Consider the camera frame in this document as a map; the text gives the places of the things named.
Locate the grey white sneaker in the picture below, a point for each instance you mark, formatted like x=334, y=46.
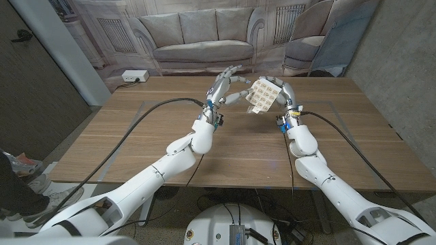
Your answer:
x=64, y=198
x=41, y=183

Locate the white table leg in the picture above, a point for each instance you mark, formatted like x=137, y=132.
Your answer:
x=145, y=216

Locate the grey table leg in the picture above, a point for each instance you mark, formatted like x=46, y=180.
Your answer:
x=322, y=214

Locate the black rounded object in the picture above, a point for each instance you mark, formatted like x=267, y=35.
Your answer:
x=320, y=73

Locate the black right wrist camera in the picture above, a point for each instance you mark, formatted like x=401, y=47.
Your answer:
x=281, y=124

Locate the printed sofa room backdrop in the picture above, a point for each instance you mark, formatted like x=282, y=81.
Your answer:
x=204, y=34

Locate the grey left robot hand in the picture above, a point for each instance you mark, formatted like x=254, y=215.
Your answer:
x=218, y=90

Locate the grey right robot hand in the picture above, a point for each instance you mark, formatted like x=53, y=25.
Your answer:
x=289, y=97

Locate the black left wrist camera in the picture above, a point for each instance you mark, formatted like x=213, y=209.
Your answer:
x=219, y=120

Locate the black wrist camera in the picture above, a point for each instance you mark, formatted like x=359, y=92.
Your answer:
x=219, y=120
x=281, y=124

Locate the dark wooden door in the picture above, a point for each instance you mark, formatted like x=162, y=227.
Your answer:
x=34, y=95

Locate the postage stamp sheet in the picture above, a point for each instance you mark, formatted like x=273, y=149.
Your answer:
x=264, y=95

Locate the black power adapter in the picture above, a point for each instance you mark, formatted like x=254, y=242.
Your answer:
x=298, y=234

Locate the person's black trouser leg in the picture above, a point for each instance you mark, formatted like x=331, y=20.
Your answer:
x=13, y=194

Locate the silver finned box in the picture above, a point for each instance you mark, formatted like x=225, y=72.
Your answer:
x=236, y=234

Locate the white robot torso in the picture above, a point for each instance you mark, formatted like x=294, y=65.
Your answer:
x=218, y=221

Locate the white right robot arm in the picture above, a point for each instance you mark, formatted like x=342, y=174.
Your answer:
x=340, y=194

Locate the white power strip box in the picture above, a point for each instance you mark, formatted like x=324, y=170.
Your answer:
x=134, y=75

